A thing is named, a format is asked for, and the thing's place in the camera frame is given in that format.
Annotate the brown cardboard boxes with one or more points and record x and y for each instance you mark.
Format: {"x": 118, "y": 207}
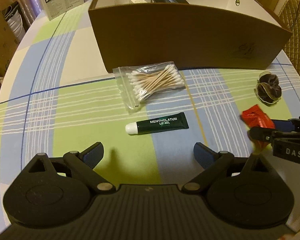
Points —
{"x": 12, "y": 31}

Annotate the green lip gel tube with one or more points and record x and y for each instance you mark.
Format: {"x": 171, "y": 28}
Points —
{"x": 161, "y": 124}

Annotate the brown cardboard storage box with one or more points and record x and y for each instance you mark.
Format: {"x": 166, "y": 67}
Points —
{"x": 203, "y": 33}

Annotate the quilted tan chair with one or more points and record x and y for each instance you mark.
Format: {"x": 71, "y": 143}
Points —
{"x": 290, "y": 16}

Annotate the bag of cotton swabs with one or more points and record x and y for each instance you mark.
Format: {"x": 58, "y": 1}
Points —
{"x": 137, "y": 83}

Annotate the dark brown hair scrunchie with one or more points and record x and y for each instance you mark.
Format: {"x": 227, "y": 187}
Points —
{"x": 268, "y": 89}

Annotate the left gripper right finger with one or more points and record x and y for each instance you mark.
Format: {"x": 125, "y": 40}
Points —
{"x": 213, "y": 163}

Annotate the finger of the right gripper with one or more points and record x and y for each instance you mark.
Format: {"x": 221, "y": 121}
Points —
{"x": 261, "y": 134}
{"x": 286, "y": 125}

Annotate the plaid tablecloth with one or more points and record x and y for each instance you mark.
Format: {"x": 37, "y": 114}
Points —
{"x": 57, "y": 97}

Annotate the red foil packet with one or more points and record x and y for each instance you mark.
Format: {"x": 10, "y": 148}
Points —
{"x": 255, "y": 117}

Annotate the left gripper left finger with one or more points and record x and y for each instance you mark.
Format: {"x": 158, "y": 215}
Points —
{"x": 82, "y": 164}

